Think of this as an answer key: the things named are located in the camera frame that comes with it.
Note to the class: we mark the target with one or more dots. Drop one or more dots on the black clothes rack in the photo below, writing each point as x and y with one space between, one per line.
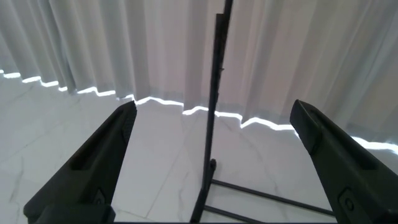
214 93

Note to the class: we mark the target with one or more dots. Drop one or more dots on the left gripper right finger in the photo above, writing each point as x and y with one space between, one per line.
373 193

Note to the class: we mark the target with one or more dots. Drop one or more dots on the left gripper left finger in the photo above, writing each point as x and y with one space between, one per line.
77 186

